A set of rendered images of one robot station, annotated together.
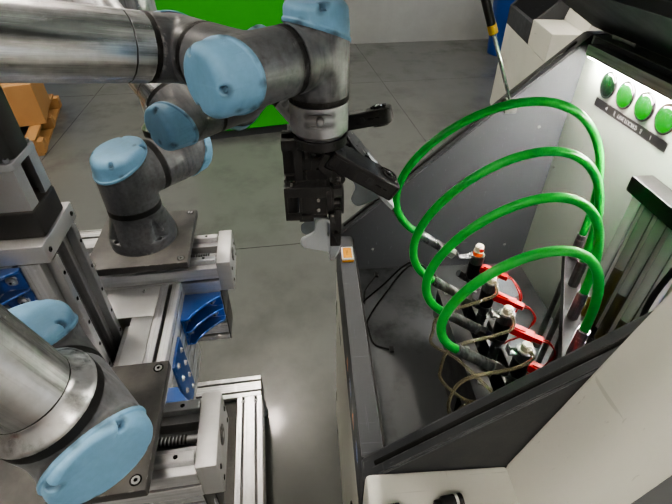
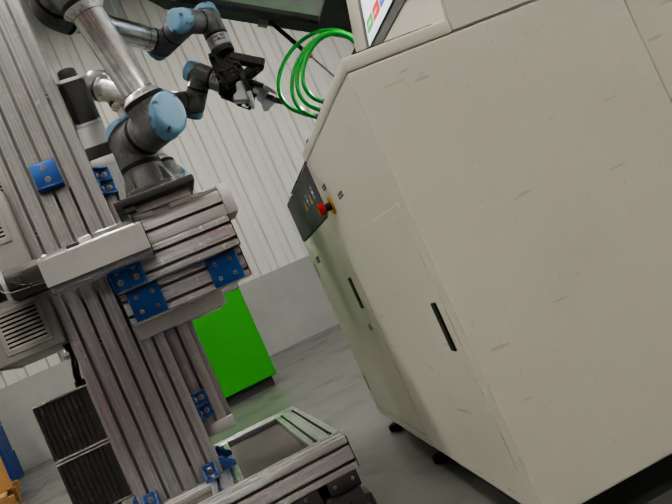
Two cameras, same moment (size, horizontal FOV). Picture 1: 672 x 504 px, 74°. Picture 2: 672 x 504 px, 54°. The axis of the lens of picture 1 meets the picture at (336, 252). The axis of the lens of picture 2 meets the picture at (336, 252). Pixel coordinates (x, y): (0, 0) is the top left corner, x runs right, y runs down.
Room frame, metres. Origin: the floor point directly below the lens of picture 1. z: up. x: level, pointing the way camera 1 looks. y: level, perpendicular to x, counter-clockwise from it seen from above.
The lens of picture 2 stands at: (-1.52, 0.20, 0.63)
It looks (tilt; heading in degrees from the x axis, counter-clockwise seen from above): 2 degrees up; 353
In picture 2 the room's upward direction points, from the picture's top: 24 degrees counter-clockwise
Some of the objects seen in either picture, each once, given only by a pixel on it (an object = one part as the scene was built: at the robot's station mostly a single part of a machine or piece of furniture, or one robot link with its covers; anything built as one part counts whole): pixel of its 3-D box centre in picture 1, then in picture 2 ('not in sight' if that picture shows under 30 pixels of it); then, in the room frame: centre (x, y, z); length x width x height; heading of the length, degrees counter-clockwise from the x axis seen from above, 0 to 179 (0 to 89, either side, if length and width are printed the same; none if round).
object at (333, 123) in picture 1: (319, 118); (220, 43); (0.55, 0.02, 1.45); 0.08 x 0.08 x 0.05
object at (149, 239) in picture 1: (139, 219); not in sight; (0.86, 0.46, 1.09); 0.15 x 0.15 x 0.10
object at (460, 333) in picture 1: (475, 370); not in sight; (0.57, -0.29, 0.91); 0.34 x 0.10 x 0.15; 3
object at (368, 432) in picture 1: (355, 342); (310, 206); (0.68, -0.04, 0.87); 0.62 x 0.04 x 0.16; 3
